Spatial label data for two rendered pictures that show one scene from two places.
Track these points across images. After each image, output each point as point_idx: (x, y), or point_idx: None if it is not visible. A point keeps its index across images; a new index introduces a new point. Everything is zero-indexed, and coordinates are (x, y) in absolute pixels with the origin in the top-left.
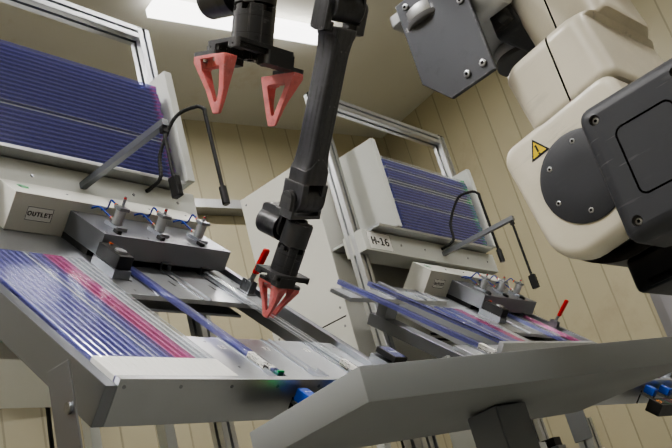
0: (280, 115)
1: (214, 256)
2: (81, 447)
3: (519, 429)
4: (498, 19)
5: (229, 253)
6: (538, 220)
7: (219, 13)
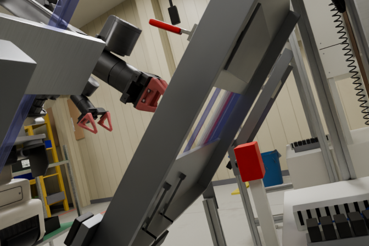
0: (91, 132)
1: None
2: (203, 197)
3: None
4: (17, 158)
5: None
6: (44, 222)
7: (94, 91)
